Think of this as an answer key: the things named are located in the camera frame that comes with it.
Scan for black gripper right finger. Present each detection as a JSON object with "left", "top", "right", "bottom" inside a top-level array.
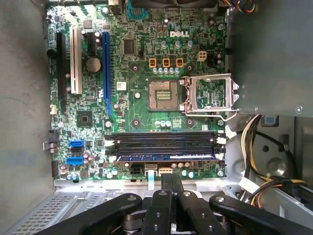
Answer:
[{"left": 172, "top": 172, "right": 313, "bottom": 235}]

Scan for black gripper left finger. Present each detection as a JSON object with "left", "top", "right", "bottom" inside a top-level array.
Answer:
[{"left": 36, "top": 172, "right": 174, "bottom": 235}]

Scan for blue RAM stick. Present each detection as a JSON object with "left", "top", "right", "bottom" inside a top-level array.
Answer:
[{"left": 114, "top": 153, "right": 222, "bottom": 163}]

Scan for green motherboard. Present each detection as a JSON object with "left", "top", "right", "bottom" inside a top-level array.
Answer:
[{"left": 46, "top": 4, "right": 227, "bottom": 182}]

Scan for blue SATA port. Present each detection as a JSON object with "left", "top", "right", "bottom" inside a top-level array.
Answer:
[
  {"left": 69, "top": 139, "right": 86, "bottom": 148},
  {"left": 65, "top": 157, "right": 86, "bottom": 165}
]

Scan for metal disk bay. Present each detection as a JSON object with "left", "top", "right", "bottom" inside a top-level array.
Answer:
[{"left": 0, "top": 188, "right": 147, "bottom": 235}]

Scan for CPU socket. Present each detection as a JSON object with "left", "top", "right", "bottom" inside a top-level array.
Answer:
[{"left": 148, "top": 79, "right": 180, "bottom": 112}]

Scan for square black chipset chip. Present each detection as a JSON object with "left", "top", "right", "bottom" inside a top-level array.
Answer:
[{"left": 75, "top": 110, "right": 93, "bottom": 128}]

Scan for metal socket cover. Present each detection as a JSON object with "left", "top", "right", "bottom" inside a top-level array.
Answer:
[{"left": 179, "top": 72, "right": 240, "bottom": 114}]

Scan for blue expansion slot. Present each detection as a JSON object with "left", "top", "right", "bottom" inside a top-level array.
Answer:
[{"left": 101, "top": 30, "right": 115, "bottom": 118}]

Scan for white power connector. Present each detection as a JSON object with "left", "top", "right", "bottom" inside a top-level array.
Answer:
[{"left": 196, "top": 50, "right": 208, "bottom": 63}]

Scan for round coin battery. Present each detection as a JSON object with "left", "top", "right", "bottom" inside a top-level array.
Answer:
[{"left": 85, "top": 56, "right": 102, "bottom": 74}]

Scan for black PC case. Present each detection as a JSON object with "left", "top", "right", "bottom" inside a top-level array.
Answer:
[{"left": 0, "top": 0, "right": 313, "bottom": 235}]

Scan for square black board chip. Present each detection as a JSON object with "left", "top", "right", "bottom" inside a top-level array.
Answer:
[{"left": 123, "top": 38, "right": 137, "bottom": 55}]

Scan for long black expansion slot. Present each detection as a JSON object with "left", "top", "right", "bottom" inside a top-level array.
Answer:
[{"left": 55, "top": 31, "right": 68, "bottom": 118}]

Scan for white expansion slot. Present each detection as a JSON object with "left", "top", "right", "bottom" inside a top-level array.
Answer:
[{"left": 69, "top": 25, "right": 83, "bottom": 95}]

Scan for grey power supply unit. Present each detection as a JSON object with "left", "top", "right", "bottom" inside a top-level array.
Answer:
[{"left": 227, "top": 0, "right": 313, "bottom": 118}]

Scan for short black expansion slot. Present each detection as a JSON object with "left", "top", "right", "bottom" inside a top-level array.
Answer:
[{"left": 85, "top": 31, "right": 98, "bottom": 56}]

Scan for blue port block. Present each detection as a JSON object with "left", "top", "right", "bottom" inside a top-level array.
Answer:
[{"left": 126, "top": 0, "right": 149, "bottom": 20}]

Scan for pale blue cable tab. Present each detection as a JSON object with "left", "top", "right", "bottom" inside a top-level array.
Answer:
[{"left": 146, "top": 168, "right": 157, "bottom": 191}]

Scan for power supply wire bundle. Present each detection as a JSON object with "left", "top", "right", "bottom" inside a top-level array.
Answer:
[{"left": 238, "top": 114, "right": 306, "bottom": 209}]

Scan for wire locking lever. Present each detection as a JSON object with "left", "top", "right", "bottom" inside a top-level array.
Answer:
[{"left": 183, "top": 109, "right": 240, "bottom": 122}]

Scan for thin coloured fan wires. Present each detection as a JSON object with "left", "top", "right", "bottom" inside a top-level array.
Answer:
[{"left": 228, "top": 0, "right": 259, "bottom": 15}]

